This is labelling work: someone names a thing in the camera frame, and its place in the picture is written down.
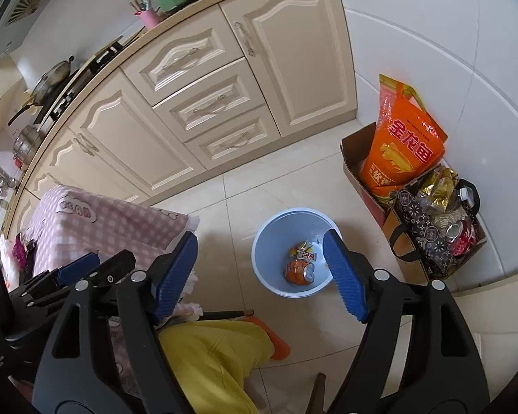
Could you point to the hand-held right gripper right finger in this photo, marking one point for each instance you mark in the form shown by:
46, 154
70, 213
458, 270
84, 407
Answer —
343, 276

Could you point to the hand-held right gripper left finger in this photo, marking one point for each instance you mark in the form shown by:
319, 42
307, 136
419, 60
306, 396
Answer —
175, 276

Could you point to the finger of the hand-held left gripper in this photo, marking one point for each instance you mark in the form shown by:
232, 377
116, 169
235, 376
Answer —
77, 268
114, 265

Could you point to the crushed orange soda can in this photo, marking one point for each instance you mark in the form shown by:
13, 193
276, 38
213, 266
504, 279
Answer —
300, 272

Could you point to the yellow wrapper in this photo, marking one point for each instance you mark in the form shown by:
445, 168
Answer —
305, 252

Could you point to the purple foil wrapper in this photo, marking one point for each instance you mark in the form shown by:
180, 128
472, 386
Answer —
19, 252

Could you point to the clear plastic bag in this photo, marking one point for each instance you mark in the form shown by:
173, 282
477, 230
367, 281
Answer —
4, 263

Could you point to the light blue waste bin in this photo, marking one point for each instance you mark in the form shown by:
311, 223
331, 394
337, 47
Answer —
276, 233

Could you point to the black patterned tote bag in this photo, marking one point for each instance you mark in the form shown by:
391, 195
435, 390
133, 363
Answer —
418, 228

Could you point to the orange slipper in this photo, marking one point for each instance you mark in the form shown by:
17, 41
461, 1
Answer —
276, 340

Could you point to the yellow trousers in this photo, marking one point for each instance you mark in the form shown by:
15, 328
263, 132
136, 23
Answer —
216, 362

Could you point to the brown cardboard box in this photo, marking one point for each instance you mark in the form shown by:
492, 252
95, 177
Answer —
354, 168

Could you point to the wooden chair leg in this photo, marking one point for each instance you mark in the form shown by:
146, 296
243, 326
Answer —
317, 392

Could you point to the small red container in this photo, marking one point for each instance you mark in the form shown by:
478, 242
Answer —
17, 163

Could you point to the red drink can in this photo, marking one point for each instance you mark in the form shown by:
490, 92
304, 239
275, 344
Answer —
459, 233

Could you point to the gold foil packets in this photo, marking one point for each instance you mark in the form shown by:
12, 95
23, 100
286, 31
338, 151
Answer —
438, 185

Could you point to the stainless steel pot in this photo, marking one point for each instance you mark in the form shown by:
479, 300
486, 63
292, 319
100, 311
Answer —
26, 142

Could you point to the orange rice bag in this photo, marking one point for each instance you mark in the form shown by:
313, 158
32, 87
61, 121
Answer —
403, 146

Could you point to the small cream drawer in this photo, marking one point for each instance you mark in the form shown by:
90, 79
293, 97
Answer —
231, 138

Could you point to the medium cream drawer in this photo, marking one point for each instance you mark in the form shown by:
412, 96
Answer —
211, 99

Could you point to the black gas stove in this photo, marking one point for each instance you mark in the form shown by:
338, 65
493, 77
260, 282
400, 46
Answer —
84, 82

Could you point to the large cream drawer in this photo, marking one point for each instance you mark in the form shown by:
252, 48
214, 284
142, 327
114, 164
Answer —
185, 56

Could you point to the cream kitchen base cabinet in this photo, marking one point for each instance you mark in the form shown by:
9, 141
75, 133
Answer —
293, 51

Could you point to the pink utensil holder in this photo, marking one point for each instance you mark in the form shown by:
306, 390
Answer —
149, 17

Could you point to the grey range hood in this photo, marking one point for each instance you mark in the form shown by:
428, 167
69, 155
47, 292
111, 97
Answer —
26, 8

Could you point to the wall utensil rack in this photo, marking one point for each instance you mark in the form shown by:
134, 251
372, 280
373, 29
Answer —
0, 177

